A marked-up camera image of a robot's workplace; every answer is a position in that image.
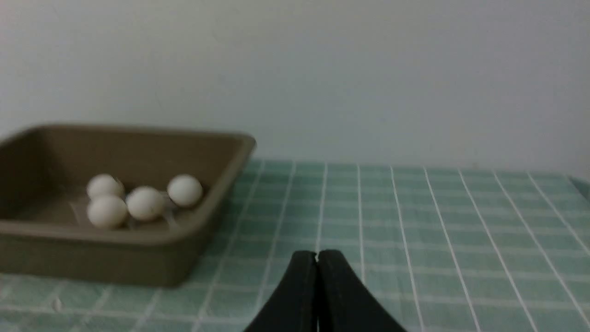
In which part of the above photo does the green checkered tablecloth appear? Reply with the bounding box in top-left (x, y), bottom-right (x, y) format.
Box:
top-left (1, 160), bottom-right (590, 332)

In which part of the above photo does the olive plastic bin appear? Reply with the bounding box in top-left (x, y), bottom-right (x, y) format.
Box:
top-left (0, 123), bottom-right (256, 287)

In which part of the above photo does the white ping-pong ball with mark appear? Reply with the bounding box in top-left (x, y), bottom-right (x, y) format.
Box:
top-left (166, 174), bottom-right (204, 207)

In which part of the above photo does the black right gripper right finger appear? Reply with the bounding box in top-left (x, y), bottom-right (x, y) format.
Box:
top-left (317, 249), bottom-right (405, 332)

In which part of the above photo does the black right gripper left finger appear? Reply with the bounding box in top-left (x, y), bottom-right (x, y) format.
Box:
top-left (245, 250), bottom-right (318, 332)

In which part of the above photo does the white ping-pong ball with logo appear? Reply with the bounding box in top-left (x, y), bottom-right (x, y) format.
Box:
top-left (125, 186), bottom-right (166, 221)

